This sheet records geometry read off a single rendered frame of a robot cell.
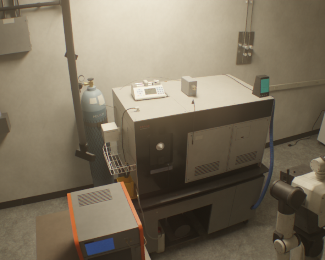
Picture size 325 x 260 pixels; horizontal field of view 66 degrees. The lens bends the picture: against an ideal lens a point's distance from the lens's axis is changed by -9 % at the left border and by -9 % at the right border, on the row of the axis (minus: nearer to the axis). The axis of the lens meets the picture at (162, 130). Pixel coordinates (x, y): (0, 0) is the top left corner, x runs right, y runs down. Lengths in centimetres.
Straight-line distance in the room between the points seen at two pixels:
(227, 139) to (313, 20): 256
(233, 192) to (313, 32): 270
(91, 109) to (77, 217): 122
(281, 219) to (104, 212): 94
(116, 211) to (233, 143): 116
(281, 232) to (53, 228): 154
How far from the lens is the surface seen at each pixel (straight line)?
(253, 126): 234
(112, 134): 215
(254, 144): 245
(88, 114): 257
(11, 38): 264
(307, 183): 149
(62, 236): 209
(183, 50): 305
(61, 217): 222
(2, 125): 287
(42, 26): 271
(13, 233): 329
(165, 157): 204
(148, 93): 213
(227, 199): 257
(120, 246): 157
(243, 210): 283
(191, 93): 219
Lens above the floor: 225
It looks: 29 degrees down
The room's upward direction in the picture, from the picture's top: straight up
